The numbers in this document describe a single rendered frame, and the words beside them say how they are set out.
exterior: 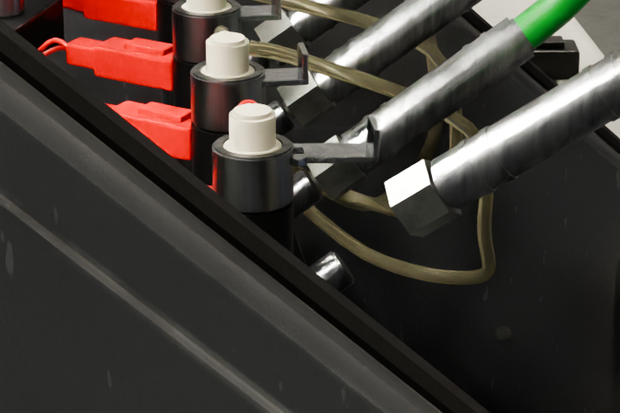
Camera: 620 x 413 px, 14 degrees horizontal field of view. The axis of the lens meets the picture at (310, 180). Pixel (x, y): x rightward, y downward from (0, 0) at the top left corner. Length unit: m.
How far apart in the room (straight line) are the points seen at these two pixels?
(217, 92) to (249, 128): 0.08
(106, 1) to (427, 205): 0.35
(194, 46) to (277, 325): 0.51
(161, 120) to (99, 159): 0.46
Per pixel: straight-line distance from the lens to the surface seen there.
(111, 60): 1.03
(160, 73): 1.02
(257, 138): 0.85
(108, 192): 0.49
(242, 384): 0.50
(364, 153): 0.86
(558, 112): 0.77
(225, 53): 0.92
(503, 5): 1.49
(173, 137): 0.95
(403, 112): 0.94
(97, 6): 1.11
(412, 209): 0.79
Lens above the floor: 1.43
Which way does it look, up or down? 21 degrees down
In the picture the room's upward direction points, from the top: straight up
